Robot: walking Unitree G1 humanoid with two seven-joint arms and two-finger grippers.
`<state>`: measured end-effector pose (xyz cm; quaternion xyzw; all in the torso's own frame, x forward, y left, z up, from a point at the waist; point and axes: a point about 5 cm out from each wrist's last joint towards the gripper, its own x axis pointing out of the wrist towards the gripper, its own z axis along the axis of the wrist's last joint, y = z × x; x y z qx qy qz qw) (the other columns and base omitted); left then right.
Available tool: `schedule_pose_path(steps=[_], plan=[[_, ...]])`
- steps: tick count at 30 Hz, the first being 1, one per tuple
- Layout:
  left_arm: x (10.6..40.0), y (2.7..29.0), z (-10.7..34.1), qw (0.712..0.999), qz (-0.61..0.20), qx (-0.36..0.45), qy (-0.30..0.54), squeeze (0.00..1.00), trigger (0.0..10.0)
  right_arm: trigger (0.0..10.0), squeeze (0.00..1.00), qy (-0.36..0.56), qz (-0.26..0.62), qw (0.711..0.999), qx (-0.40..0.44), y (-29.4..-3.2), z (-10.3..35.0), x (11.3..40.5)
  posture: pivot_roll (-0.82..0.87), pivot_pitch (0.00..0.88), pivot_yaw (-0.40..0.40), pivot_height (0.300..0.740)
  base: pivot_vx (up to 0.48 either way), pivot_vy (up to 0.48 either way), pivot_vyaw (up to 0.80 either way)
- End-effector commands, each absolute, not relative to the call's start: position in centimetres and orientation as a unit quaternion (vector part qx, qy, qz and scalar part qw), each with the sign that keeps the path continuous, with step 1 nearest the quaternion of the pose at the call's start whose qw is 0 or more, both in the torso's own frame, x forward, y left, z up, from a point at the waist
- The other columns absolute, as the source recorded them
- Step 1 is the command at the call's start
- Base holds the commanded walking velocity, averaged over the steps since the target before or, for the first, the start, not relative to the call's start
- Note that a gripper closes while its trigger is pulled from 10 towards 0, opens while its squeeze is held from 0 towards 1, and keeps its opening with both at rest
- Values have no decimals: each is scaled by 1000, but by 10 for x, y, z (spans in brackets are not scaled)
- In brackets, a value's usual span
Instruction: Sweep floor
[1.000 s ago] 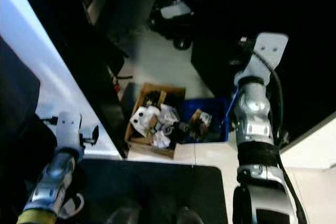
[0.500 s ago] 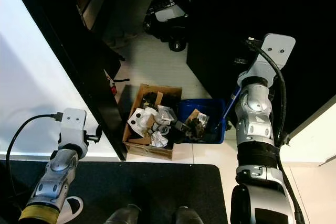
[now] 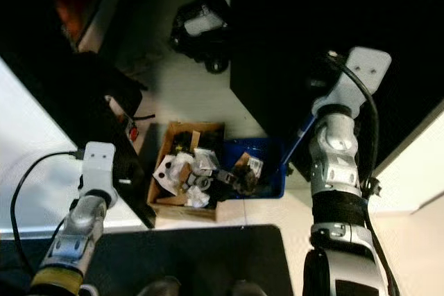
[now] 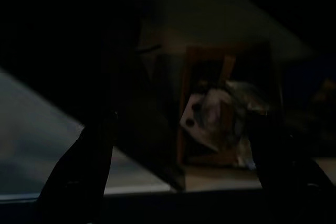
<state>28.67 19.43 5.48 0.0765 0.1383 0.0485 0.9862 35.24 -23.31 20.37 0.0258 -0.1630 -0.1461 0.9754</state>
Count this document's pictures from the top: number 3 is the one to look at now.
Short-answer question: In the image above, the blue long-handled dustpan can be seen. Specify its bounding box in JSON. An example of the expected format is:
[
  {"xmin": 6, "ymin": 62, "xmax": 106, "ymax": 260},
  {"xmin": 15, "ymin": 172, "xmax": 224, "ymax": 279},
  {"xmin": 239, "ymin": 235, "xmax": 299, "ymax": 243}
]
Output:
[{"xmin": 223, "ymin": 112, "xmax": 317, "ymax": 200}]

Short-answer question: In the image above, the black floor mat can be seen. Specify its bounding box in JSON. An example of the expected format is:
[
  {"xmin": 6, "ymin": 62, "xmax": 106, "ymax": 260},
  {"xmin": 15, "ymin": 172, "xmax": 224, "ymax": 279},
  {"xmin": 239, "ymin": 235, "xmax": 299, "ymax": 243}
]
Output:
[{"xmin": 0, "ymin": 224, "xmax": 295, "ymax": 296}]

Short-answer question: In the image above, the brown cardboard box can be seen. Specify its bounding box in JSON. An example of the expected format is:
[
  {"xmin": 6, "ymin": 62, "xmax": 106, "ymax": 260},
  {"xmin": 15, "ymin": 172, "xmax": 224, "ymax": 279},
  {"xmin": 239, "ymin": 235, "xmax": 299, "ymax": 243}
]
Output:
[{"xmin": 147, "ymin": 121, "xmax": 227, "ymax": 221}]

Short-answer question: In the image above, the white plastic tray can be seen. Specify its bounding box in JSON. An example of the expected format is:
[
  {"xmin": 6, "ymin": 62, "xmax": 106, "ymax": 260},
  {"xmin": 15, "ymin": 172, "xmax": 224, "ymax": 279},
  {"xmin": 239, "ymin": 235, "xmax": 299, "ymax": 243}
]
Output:
[{"xmin": 191, "ymin": 148, "xmax": 220, "ymax": 173}]

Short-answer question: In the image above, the grey plastic scrap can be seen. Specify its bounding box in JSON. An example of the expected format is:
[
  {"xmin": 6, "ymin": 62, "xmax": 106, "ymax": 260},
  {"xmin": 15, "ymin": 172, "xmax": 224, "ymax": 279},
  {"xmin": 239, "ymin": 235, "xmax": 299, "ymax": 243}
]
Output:
[{"xmin": 215, "ymin": 170, "xmax": 239, "ymax": 184}]

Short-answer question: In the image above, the black crumpled cloth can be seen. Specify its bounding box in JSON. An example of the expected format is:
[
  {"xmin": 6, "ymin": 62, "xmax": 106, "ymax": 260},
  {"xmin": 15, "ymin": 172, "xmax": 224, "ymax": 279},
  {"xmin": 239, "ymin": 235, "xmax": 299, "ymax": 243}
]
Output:
[{"xmin": 234, "ymin": 164, "xmax": 259, "ymax": 193}]

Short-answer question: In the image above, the white label card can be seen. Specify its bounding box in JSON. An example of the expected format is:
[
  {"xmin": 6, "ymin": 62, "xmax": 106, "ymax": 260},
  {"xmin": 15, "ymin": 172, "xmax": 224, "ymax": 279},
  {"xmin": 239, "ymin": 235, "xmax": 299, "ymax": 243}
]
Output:
[{"xmin": 244, "ymin": 156, "xmax": 264, "ymax": 176}]

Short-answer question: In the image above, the grey robot right leg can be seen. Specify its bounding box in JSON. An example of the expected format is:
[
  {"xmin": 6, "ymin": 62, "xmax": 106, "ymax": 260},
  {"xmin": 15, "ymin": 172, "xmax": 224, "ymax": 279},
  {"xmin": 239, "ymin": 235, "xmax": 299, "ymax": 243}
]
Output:
[{"xmin": 230, "ymin": 279, "xmax": 268, "ymax": 296}]

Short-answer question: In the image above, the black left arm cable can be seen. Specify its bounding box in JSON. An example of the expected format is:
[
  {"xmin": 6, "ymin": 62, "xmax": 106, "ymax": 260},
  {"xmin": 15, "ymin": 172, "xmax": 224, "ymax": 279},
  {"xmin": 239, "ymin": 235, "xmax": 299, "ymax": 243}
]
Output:
[{"xmin": 10, "ymin": 149, "xmax": 87, "ymax": 272}]

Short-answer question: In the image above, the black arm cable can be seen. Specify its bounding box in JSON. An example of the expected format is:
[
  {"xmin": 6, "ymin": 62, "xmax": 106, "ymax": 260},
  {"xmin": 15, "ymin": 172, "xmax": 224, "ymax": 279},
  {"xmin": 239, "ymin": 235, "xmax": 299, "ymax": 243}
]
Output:
[
  {"xmin": 10, "ymin": 149, "xmax": 87, "ymax": 272},
  {"xmin": 326, "ymin": 50, "xmax": 400, "ymax": 296}
]

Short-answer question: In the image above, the black wall end trim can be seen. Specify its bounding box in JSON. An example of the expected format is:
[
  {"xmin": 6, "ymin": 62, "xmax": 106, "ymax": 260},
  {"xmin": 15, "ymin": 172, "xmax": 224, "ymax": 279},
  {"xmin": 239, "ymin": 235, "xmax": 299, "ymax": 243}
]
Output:
[{"xmin": 0, "ymin": 5, "xmax": 157, "ymax": 230}]

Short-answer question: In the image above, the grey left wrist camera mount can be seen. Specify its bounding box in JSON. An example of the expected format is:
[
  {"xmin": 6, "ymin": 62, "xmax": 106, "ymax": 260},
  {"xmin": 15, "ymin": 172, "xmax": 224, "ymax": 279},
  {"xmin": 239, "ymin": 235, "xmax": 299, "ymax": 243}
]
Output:
[{"xmin": 81, "ymin": 141, "xmax": 117, "ymax": 194}]

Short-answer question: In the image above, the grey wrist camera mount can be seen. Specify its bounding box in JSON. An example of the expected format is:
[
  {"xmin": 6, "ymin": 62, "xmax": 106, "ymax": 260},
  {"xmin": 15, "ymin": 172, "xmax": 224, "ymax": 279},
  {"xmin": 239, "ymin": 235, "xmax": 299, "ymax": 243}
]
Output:
[
  {"xmin": 312, "ymin": 46, "xmax": 393, "ymax": 118},
  {"xmin": 81, "ymin": 141, "xmax": 117, "ymax": 194}
]

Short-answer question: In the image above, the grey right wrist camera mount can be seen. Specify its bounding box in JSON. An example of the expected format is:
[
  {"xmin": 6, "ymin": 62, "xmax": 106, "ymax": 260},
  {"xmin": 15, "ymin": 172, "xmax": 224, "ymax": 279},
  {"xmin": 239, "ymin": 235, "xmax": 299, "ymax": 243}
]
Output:
[{"xmin": 312, "ymin": 46, "xmax": 393, "ymax": 118}]

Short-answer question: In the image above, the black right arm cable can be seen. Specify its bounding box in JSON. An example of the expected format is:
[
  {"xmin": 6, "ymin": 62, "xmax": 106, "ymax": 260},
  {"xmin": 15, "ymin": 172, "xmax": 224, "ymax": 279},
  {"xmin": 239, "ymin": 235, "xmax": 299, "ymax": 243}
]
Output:
[{"xmin": 326, "ymin": 50, "xmax": 400, "ymax": 296}]

